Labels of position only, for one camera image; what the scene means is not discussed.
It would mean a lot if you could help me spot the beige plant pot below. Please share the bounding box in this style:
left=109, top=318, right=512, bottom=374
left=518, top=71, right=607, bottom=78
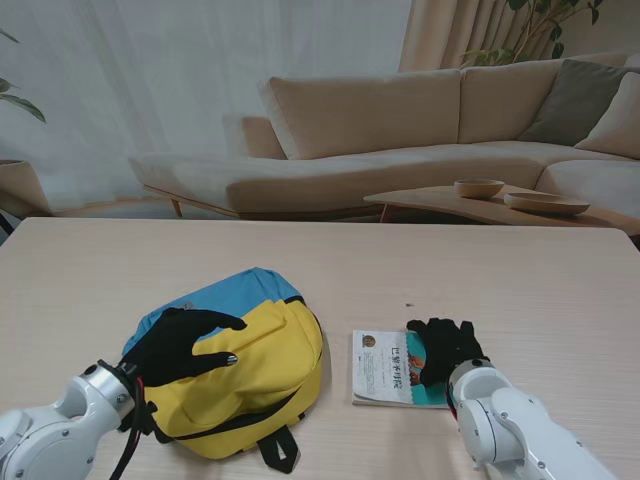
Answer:
left=0, top=159, right=52, bottom=217

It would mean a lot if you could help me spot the wide shallow wooden bowl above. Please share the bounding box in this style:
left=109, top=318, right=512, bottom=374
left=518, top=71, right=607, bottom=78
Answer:
left=502, top=191, right=592, bottom=216

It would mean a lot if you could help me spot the grey sofa cushion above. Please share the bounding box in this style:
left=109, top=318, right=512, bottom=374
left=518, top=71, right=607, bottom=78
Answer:
left=518, top=58, right=634, bottom=147

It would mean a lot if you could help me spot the white sheer curtain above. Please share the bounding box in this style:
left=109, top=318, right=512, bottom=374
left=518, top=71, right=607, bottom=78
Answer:
left=0, top=0, right=416, bottom=211

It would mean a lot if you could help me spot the green plant with long leaves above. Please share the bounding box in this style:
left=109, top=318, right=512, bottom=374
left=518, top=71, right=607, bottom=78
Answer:
left=0, top=29, right=47, bottom=124

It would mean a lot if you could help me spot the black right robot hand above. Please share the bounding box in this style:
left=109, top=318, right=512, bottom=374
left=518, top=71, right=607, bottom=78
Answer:
left=405, top=318, right=489, bottom=387

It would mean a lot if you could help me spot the left arm red black cable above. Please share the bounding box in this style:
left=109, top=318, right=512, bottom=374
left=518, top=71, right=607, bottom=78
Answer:
left=108, top=377, right=154, bottom=480

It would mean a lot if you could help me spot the beige corner sofa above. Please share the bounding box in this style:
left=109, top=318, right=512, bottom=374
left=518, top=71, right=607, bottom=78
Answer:
left=128, top=52, right=640, bottom=221

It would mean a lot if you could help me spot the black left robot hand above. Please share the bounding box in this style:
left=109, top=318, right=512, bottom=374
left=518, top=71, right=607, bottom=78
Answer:
left=119, top=307, right=248, bottom=390

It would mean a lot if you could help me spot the cream sofa cushion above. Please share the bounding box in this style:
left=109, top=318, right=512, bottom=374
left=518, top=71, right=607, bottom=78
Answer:
left=574, top=71, right=640, bottom=161

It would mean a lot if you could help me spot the blue and yellow school bag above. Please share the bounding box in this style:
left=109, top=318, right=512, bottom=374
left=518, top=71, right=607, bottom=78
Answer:
left=121, top=267, right=324, bottom=475

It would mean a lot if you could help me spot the small deep wooden bowl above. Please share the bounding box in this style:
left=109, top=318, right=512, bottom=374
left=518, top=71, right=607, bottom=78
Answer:
left=453, top=178, right=506, bottom=199

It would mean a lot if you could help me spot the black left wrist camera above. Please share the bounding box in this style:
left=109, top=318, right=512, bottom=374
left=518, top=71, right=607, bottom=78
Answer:
left=134, top=399, right=160, bottom=441

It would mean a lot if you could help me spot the wooden coffee table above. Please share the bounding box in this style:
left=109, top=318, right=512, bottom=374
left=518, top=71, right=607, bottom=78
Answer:
left=363, top=183, right=640, bottom=236

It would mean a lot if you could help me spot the tall green leafy plant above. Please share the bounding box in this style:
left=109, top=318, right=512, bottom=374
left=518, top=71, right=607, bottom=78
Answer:
left=462, top=0, right=606, bottom=69

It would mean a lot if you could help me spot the teal and white cover book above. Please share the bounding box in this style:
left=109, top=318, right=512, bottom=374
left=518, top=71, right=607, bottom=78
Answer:
left=351, top=328, right=451, bottom=410

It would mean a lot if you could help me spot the beige curtain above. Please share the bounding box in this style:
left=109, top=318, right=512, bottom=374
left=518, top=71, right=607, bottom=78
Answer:
left=398, top=0, right=640, bottom=74

